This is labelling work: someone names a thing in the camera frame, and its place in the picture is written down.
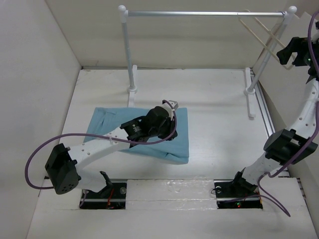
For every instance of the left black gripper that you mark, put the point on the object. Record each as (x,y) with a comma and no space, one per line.
(171,127)

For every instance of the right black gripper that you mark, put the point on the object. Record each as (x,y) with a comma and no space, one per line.
(297,44)

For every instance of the cream plastic hanger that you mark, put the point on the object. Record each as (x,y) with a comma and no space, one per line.
(269,37)

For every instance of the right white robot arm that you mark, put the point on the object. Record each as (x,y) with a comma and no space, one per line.
(295,143)

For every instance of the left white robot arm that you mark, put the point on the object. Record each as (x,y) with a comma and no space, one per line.
(66,166)

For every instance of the white clothes rack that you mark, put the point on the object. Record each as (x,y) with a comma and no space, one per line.
(249,91)

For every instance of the aluminium rail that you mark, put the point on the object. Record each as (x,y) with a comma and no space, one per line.
(267,120)

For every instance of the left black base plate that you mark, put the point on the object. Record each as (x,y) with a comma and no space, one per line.
(115,199)

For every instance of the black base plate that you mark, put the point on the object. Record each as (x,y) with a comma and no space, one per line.
(230,197)
(115,199)

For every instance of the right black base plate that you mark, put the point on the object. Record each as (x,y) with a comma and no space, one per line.
(230,197)

